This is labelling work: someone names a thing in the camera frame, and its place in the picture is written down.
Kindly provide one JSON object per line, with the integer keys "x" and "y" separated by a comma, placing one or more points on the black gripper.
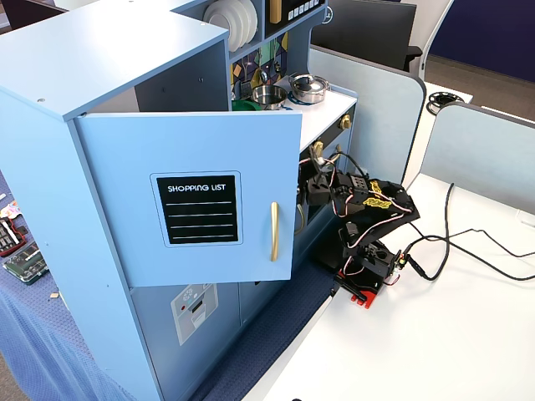
{"x": 314, "y": 189}

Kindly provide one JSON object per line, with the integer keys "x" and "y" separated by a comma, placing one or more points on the blue shopping list cabinet door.
{"x": 125, "y": 209}

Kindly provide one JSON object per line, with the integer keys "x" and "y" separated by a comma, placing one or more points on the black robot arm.
{"x": 401, "y": 211}

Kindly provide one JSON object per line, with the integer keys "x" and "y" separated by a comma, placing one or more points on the red robot base clamp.
{"x": 363, "y": 298}

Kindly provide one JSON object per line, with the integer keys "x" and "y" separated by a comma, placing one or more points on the open steel pot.
{"x": 267, "y": 103}

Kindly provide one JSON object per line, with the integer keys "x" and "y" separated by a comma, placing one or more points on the blue toy kitchen cabinet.
{"x": 104, "y": 62}

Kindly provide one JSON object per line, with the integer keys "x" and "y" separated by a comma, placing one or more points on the blue ice dispenser fridge door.
{"x": 159, "y": 355}

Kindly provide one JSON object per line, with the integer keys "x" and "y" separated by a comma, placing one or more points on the gold stove knob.
{"x": 317, "y": 146}
{"x": 346, "y": 121}

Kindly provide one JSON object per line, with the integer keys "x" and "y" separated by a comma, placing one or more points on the light blue desk partition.
{"x": 480, "y": 158}
{"x": 376, "y": 117}

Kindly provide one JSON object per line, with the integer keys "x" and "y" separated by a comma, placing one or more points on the steel pot with lid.
{"x": 309, "y": 85}

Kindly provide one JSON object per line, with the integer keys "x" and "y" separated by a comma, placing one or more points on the green plastic pitcher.
{"x": 244, "y": 105}

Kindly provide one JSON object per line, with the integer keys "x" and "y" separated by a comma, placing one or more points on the steel hanging ladle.
{"x": 264, "y": 76}

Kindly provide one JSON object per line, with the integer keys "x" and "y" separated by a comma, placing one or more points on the black hanging spatula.
{"x": 244, "y": 89}

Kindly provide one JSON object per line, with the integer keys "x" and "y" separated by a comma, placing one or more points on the black toy microwave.
{"x": 292, "y": 23}

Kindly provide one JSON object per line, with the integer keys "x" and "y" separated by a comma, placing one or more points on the black computer monitor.
{"x": 368, "y": 29}

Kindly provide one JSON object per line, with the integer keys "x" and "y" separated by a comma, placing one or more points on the white plate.
{"x": 243, "y": 25}
{"x": 217, "y": 18}
{"x": 254, "y": 21}

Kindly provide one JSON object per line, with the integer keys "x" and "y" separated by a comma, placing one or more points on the clear screwdriver bit case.
{"x": 25, "y": 263}

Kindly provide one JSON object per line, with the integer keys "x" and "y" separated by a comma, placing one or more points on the colourful small item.
{"x": 10, "y": 209}

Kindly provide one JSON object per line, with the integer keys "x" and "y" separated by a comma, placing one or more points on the red black tool case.
{"x": 8, "y": 238}

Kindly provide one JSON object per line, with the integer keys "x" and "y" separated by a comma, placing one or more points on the dark brown desk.
{"x": 25, "y": 12}

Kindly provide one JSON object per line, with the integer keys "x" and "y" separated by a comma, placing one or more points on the blue textured cloth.
{"x": 42, "y": 355}

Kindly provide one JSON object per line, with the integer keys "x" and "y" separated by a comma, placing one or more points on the white curved frame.
{"x": 431, "y": 37}

